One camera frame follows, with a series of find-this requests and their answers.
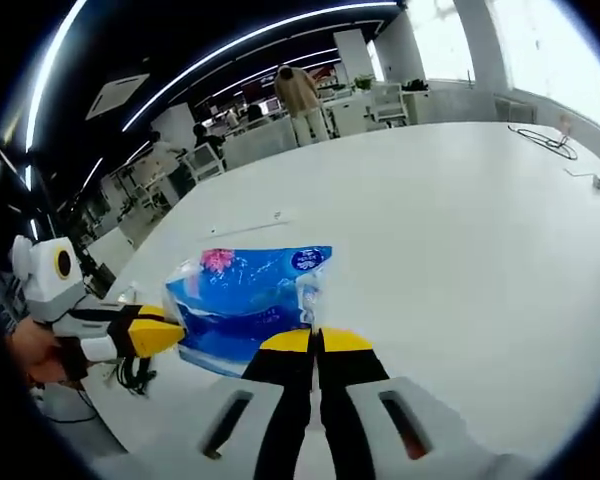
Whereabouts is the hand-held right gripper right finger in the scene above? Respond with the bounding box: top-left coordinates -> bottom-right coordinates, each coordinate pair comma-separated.
315,327 -> 481,480

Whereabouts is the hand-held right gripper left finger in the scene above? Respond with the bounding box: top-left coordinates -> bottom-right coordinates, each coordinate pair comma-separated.
177,329 -> 315,480

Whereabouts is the blue tissue pack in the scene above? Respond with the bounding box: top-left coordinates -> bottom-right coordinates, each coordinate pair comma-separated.
163,244 -> 334,379

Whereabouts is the white tabletop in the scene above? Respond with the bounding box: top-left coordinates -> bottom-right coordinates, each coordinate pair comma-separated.
87,119 -> 600,480

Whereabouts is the person's left hand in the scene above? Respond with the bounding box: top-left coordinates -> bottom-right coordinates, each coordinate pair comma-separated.
3,317 -> 89,387

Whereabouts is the white office chair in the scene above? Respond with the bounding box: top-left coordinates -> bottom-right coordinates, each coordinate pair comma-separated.
183,143 -> 227,182
368,82 -> 409,127

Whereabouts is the ceiling air conditioner panel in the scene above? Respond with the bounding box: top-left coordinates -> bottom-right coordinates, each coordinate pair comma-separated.
86,73 -> 152,121

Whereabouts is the white office desk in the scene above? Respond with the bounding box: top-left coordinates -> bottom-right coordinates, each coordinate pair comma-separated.
224,119 -> 301,169

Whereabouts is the narrow bright window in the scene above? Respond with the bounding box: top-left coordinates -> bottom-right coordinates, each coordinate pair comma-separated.
412,0 -> 476,81

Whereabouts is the wide bright window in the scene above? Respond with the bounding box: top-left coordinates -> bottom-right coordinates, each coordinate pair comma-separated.
497,0 -> 600,124

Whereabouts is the thin dark table cable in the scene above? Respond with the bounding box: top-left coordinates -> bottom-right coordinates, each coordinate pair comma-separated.
508,124 -> 579,161

